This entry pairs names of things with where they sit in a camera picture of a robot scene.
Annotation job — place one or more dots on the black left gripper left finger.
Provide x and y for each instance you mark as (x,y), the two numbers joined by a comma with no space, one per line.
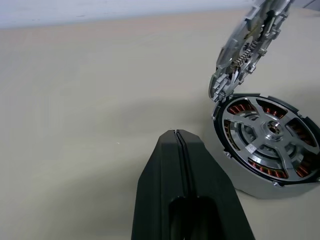
(160,180)

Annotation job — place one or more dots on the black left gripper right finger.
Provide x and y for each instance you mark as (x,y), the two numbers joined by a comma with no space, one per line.
(212,185)

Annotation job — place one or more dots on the grey round disc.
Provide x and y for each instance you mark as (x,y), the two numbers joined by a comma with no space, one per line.
(232,47)

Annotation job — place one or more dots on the grey motor stator housing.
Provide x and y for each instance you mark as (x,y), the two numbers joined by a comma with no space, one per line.
(262,193)

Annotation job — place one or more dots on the black rimmed silver rotor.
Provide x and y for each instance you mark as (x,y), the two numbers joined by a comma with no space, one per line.
(252,152)

